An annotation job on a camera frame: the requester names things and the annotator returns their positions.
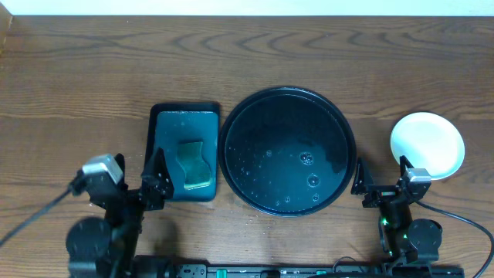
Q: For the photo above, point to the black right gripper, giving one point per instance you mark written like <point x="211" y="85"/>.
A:
<point x="381" y="194"/>

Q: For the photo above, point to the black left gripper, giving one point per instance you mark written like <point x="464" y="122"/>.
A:
<point x="136" y="194"/>

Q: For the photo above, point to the mint plate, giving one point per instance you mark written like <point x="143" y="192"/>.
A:
<point x="428" y="141"/>

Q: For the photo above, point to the green yellow sponge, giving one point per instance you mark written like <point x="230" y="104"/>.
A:
<point x="197" y="172"/>

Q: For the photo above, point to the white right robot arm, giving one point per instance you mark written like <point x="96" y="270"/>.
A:
<point x="413" y="244"/>

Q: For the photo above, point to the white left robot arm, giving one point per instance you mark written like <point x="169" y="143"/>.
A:
<point x="106" y="247"/>

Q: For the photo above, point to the round black tray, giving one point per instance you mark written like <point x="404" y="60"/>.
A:
<point x="287" y="151"/>

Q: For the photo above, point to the black rectangular water tub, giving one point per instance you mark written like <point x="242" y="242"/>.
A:
<point x="172" y="124"/>

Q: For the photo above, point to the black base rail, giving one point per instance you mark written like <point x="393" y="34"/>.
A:
<point x="343" y="268"/>

